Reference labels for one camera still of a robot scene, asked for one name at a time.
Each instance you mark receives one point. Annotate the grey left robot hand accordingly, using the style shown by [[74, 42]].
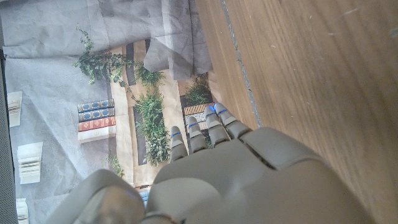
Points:
[[248, 186]]

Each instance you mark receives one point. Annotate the printed fabric backdrop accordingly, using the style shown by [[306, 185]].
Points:
[[62, 77]]

